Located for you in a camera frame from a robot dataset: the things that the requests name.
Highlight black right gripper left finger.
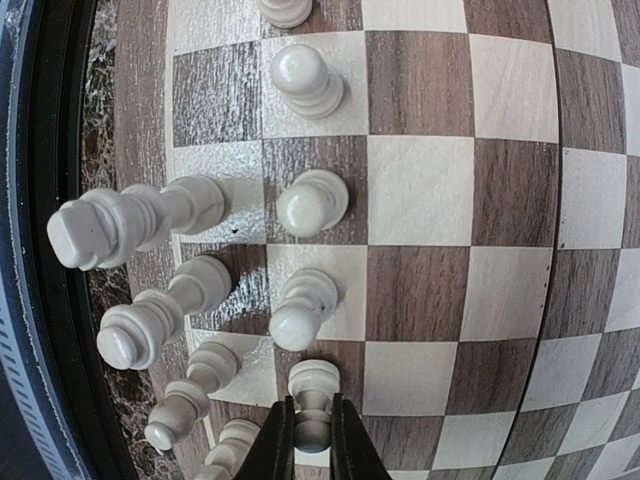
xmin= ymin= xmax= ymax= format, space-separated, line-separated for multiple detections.
xmin=234 ymin=395 xmax=295 ymax=480

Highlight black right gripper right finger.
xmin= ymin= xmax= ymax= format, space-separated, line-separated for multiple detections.
xmin=330 ymin=393 xmax=390 ymax=480

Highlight white chess knight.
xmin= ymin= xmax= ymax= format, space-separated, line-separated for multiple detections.
xmin=194 ymin=419 xmax=260 ymax=480

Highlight white chess piece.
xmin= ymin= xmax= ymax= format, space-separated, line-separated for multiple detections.
xmin=144 ymin=341 xmax=239 ymax=451
xmin=96 ymin=255 xmax=232 ymax=370

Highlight white chess pawn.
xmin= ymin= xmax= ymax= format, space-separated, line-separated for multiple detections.
xmin=256 ymin=0 xmax=313 ymax=29

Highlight wooden chess board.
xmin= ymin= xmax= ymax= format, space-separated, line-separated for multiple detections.
xmin=115 ymin=1 xmax=639 ymax=479

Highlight white slotted cable duct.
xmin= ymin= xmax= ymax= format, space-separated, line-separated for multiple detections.
xmin=1 ymin=1 xmax=83 ymax=479

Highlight black front rail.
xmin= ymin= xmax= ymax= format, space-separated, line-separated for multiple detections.
xmin=21 ymin=1 xmax=137 ymax=479

